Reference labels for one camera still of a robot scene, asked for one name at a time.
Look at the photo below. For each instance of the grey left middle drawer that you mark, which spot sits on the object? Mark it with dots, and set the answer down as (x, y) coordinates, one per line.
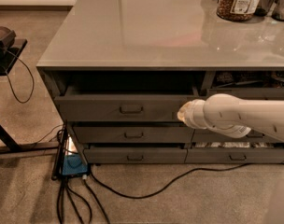
(140, 134)

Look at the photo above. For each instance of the grey left bottom drawer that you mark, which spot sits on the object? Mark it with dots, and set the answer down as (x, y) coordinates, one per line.
(136, 155)

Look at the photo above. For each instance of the black side stand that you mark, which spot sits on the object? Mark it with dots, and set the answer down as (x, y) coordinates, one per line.
(26, 111)

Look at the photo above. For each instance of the grey right middle drawer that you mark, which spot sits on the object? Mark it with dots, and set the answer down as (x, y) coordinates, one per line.
(208, 136)

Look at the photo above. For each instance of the dark device on stand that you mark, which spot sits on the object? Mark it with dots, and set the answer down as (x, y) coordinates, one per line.
(7, 39)

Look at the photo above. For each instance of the grey right bottom drawer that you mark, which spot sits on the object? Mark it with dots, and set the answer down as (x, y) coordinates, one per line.
(235, 155)

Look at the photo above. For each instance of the blue electronics box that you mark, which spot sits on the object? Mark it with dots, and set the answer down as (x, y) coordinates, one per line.
(73, 166)

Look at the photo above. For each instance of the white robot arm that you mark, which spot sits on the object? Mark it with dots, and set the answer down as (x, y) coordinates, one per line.
(235, 117)

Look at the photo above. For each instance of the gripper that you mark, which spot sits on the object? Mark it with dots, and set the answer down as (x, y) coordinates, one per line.
(191, 114)

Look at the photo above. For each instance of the grey cabinet with glossy top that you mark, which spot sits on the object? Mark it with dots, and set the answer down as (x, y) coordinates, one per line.
(164, 47)

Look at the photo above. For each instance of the clear jar of nuts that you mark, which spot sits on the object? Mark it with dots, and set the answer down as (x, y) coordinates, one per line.
(237, 10)

